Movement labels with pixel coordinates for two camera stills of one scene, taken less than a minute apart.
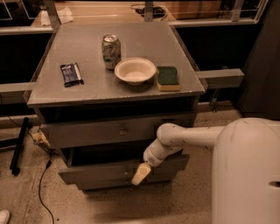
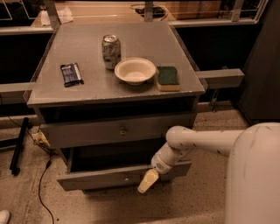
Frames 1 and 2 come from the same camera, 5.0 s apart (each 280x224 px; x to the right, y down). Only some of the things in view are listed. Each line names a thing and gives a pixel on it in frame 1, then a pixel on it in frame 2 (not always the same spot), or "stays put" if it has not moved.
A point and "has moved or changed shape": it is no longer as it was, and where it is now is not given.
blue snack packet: (71, 74) stays put
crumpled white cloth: (65, 15) stays put
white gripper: (153, 157) → (158, 165)
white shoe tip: (4, 217) stays put
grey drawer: (101, 165) has moved or changed shape
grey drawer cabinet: (101, 90) stays put
